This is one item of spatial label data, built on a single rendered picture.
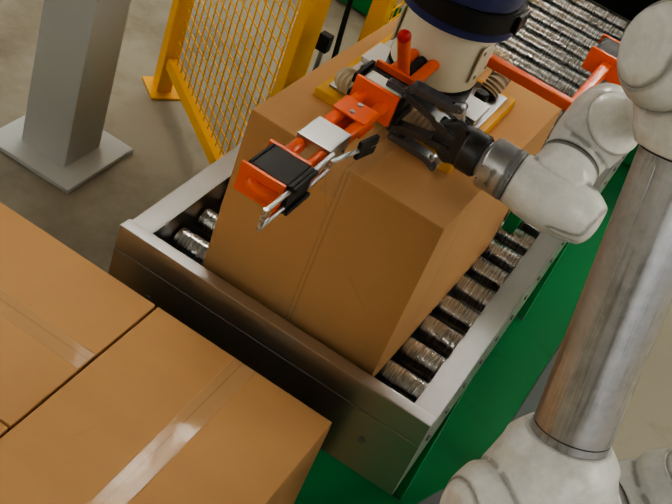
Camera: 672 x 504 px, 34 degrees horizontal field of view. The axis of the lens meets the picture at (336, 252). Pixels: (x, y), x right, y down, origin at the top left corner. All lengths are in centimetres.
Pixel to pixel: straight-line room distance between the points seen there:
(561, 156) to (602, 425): 57
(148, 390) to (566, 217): 77
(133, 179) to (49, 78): 38
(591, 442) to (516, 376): 176
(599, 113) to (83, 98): 167
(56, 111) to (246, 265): 117
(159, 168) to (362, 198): 149
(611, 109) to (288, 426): 77
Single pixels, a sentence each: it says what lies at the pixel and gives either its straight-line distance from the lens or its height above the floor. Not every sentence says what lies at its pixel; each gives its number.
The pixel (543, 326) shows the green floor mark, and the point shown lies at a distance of 333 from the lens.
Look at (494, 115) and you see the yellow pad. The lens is 217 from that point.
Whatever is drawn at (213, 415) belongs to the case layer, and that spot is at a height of 54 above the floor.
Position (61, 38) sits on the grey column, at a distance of 303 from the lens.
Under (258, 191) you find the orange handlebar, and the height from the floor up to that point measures 108.
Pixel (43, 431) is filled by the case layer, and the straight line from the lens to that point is 187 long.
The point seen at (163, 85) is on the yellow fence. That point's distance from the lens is 361.
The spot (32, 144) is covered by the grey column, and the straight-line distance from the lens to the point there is 326.
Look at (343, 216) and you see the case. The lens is 193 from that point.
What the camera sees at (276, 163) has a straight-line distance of 157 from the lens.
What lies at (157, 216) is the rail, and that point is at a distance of 221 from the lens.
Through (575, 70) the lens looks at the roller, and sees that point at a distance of 352.
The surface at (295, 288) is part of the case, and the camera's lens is 206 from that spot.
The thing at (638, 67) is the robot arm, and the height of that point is 152.
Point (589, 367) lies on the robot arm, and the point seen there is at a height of 119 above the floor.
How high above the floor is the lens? 200
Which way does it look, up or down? 38 degrees down
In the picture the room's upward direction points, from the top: 23 degrees clockwise
